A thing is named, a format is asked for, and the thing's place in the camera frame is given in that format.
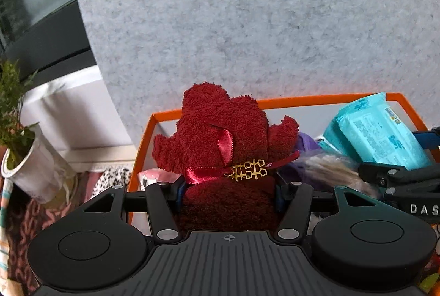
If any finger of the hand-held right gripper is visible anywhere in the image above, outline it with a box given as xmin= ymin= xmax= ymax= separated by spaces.
xmin=358 ymin=162 xmax=440 ymax=187
xmin=412 ymin=127 xmax=440 ymax=149

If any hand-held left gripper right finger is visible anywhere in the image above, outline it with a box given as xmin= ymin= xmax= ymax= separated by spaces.
xmin=274 ymin=181 xmax=382 ymax=244

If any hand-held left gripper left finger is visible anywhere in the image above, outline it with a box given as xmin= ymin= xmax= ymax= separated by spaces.
xmin=84 ymin=176 xmax=188 ymax=244

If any teal wipes packet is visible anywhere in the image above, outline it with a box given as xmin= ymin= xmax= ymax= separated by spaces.
xmin=318 ymin=92 xmax=434 ymax=171

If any purple fleece cloth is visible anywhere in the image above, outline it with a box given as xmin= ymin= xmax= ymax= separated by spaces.
xmin=275 ymin=133 xmax=331 ymax=193

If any red towel bear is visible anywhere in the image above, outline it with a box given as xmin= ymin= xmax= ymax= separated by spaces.
xmin=152 ymin=82 xmax=300 ymax=231

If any orange cardboard box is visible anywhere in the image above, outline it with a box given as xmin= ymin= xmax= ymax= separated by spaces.
xmin=127 ymin=92 xmax=430 ymax=224

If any white pink plush toy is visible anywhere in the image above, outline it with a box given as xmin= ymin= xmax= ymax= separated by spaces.
xmin=137 ymin=168 xmax=166 ymax=187

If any leopard print cloth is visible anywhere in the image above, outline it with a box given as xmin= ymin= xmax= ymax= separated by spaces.
xmin=93 ymin=168 xmax=133 ymax=195

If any red patterned blanket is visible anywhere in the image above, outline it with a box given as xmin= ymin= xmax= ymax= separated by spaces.
xmin=7 ymin=172 xmax=131 ymax=283

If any plant in white pot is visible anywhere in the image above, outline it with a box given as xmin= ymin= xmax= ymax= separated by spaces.
xmin=0 ymin=59 xmax=78 ymax=204

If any striped patterned booklet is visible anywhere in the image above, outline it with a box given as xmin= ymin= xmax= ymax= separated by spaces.
xmin=0 ymin=179 xmax=11 ymax=279

